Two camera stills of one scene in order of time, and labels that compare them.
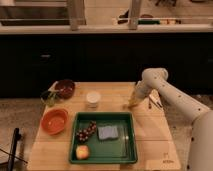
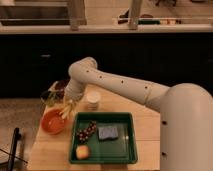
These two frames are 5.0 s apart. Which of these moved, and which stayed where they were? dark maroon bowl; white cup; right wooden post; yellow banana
Moved: yellow banana
Stayed: dark maroon bowl; right wooden post; white cup
